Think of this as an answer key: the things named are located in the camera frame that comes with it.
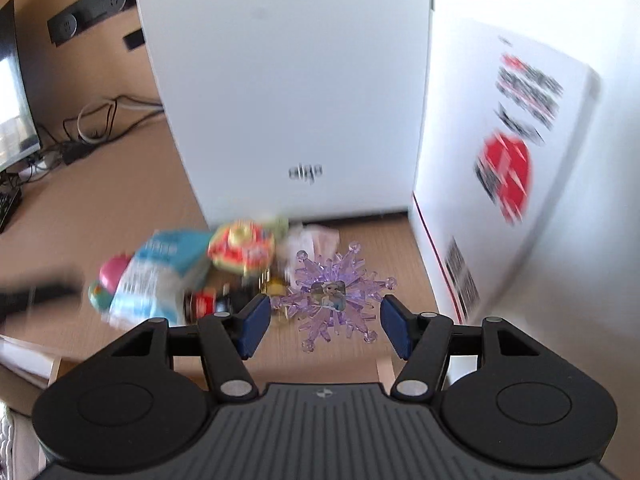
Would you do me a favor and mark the blue tissue packet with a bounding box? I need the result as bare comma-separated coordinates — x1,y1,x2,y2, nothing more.
102,230,213,328

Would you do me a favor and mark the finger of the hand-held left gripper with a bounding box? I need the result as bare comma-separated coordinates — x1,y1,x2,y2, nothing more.
0,271,87,327

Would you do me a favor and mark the round colourful toy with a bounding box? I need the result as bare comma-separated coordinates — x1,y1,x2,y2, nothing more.
207,220,277,275

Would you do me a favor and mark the black and red keychain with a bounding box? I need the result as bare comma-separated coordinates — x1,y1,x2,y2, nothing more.
182,287,251,322

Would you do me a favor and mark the wooden drawer with white front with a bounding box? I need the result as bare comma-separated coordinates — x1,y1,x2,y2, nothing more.
0,332,63,413

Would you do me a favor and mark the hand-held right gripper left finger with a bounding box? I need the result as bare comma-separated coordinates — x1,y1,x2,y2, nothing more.
111,292,272,404

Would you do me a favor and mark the black power strip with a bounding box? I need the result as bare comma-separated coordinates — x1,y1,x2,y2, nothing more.
47,0,136,48

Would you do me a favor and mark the yellow keychain charm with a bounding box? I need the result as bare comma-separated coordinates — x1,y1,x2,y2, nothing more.
260,270,288,321

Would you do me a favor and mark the white cable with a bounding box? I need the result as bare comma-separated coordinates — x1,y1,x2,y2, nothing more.
75,97,163,142

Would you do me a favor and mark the computer monitor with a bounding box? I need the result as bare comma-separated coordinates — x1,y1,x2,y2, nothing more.
0,0,42,173

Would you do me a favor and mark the pink and teal toy figure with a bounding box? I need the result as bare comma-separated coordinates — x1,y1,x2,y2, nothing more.
87,254,133,316

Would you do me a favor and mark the clear plastic trinket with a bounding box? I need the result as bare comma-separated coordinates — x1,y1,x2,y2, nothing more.
277,224,342,281

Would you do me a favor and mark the white cardboard box red label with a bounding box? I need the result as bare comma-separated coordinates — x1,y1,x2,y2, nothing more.
407,10,603,326

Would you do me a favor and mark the black keyboard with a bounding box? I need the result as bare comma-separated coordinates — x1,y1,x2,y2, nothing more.
0,185,23,233

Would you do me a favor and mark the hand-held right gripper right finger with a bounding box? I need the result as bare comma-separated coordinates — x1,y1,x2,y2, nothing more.
380,295,540,402

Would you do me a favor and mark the black cable bundle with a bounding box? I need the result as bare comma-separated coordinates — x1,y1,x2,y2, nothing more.
20,95,166,183

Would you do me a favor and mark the purple snowflake toy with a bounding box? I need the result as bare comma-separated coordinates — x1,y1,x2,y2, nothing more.
270,241,397,353

